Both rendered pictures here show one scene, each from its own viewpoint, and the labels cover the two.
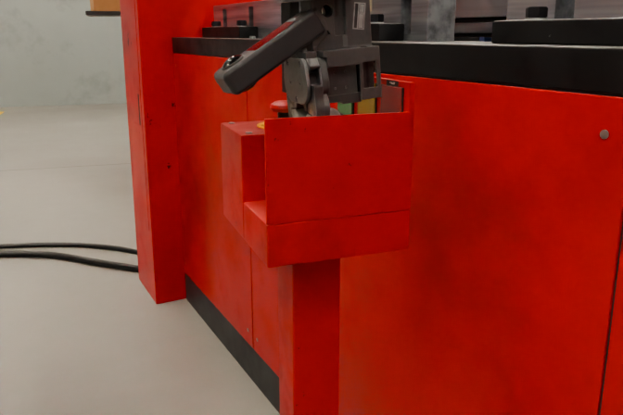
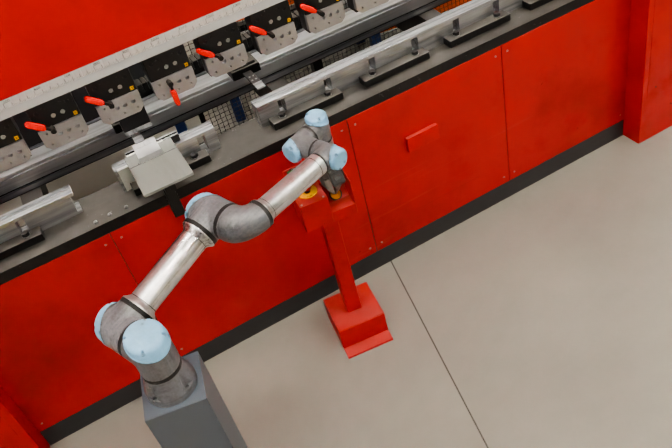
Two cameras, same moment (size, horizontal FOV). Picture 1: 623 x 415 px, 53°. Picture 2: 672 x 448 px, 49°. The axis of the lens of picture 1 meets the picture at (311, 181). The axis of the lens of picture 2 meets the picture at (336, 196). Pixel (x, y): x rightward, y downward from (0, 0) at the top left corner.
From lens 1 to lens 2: 259 cm
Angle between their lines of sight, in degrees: 74
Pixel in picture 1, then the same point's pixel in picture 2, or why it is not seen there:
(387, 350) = (285, 247)
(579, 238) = not seen: hidden behind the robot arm
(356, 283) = (259, 244)
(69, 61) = not seen: outside the picture
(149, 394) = not seen: hidden behind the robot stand
